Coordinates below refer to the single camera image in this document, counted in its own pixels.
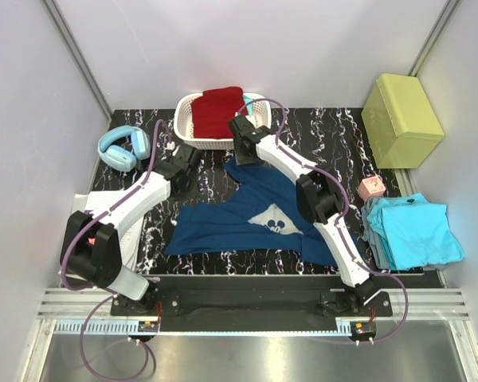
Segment navy blue t shirt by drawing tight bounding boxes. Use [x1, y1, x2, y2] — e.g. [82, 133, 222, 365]
[165, 158, 338, 267]

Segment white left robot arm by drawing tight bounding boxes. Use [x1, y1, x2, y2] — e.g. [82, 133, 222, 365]
[61, 143, 202, 315]

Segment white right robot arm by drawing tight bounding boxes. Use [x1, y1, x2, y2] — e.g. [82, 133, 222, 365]
[228, 115, 380, 316]

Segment white plastic basket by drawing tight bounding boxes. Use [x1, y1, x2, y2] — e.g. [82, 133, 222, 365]
[174, 89, 272, 150]

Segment folded teal t shirt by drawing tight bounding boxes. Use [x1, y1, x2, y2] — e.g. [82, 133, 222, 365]
[243, 94, 257, 126]

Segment folded red t shirt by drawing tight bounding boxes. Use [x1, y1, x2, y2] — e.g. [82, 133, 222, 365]
[191, 87, 245, 139]

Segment light blue headphones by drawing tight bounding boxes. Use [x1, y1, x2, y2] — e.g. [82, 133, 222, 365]
[97, 125, 151, 172]

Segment pink cube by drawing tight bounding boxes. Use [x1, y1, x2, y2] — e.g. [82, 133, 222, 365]
[358, 175, 386, 201]

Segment grey-blue t shirt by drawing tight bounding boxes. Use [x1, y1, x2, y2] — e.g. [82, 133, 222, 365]
[361, 197, 394, 271]

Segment yellow-green box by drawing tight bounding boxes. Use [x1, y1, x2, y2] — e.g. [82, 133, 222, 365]
[361, 73, 445, 169]

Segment cyan t shirt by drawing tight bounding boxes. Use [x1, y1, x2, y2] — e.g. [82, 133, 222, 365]
[367, 193, 465, 271]

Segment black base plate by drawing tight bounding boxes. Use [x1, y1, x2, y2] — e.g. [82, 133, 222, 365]
[111, 275, 393, 318]

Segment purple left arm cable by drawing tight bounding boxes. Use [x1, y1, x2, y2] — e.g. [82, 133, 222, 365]
[59, 118, 176, 380]

